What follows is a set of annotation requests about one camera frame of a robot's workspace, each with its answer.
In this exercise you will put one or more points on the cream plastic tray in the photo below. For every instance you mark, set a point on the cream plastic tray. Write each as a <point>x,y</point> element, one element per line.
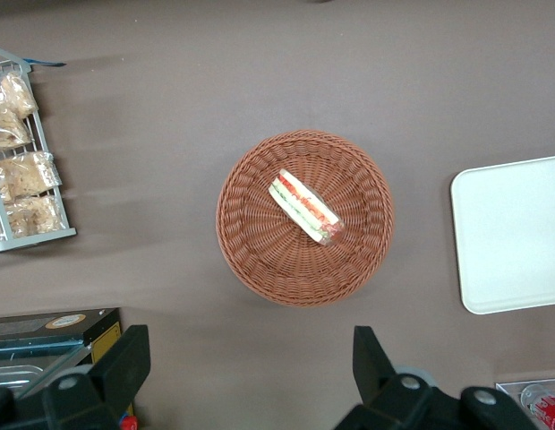
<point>510,233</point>

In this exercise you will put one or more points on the black display appliance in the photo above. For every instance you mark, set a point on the black display appliance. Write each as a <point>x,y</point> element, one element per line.
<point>36,327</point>

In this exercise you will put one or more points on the clear bag of snacks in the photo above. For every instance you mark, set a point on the clear bag of snacks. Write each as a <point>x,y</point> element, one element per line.
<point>19,95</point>
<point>24,174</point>
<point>36,216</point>
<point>6,127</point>

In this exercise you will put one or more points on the clear acrylic box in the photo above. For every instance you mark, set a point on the clear acrylic box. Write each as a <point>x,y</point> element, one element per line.
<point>510,387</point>

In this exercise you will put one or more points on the blue tape strip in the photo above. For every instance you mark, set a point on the blue tape strip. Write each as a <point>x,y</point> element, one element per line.
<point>47,62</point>

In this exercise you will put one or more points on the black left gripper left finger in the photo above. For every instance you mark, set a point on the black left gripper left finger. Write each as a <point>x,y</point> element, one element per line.
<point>121,363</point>

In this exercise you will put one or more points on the round brown wicker basket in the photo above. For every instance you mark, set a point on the round brown wicker basket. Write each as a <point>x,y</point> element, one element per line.
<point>268,260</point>

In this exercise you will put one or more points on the red labelled bottle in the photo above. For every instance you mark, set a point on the red labelled bottle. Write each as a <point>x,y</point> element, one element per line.
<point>548,407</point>

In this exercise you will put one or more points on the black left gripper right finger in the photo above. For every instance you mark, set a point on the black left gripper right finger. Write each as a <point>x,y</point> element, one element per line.
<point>376,372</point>

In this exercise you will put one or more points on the wrapped sandwich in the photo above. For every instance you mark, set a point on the wrapped sandwich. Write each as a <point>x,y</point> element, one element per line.
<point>304,207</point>

